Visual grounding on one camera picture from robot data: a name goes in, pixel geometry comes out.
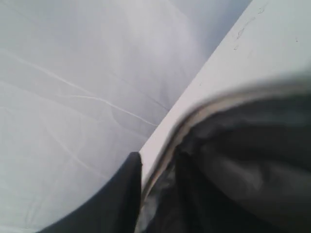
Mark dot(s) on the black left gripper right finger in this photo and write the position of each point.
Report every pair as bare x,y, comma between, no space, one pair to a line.
190,196

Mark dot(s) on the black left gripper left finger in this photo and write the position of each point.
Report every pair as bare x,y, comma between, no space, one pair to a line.
114,209

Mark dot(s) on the beige fabric duffel bag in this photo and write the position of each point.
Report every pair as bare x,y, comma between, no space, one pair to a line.
268,128

